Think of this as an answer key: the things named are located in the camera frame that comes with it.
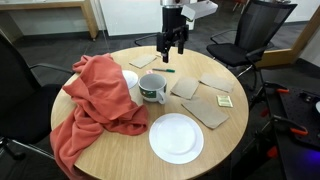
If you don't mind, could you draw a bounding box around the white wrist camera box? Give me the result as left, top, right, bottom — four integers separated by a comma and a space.
180, 0, 219, 22

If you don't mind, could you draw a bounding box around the small white plate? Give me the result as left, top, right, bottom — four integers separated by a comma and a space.
121, 69, 139, 90

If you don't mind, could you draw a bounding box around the large white plate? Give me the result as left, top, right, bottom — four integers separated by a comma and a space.
148, 112, 205, 165

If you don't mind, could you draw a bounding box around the white mug with green band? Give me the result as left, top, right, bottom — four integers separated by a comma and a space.
138, 73, 168, 106

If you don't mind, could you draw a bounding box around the black clamp with orange handles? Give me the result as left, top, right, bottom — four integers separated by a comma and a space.
249, 81, 291, 118
256, 114, 309, 159

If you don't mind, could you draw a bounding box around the yellow-green sachet packet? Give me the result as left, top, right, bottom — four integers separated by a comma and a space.
216, 94, 234, 109

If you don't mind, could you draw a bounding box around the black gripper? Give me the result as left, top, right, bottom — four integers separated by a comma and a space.
156, 5, 190, 64

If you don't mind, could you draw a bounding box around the black perforated base board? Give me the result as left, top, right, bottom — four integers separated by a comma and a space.
266, 83, 320, 151

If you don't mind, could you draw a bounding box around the wooden desk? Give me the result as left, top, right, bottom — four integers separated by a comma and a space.
0, 0, 100, 43

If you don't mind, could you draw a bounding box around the orange fleece cloth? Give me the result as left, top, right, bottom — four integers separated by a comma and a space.
49, 53, 149, 180

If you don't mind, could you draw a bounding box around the wooden frame beam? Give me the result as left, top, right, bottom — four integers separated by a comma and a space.
256, 6, 320, 69

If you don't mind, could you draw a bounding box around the green pen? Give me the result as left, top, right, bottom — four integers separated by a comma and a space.
151, 67, 176, 74

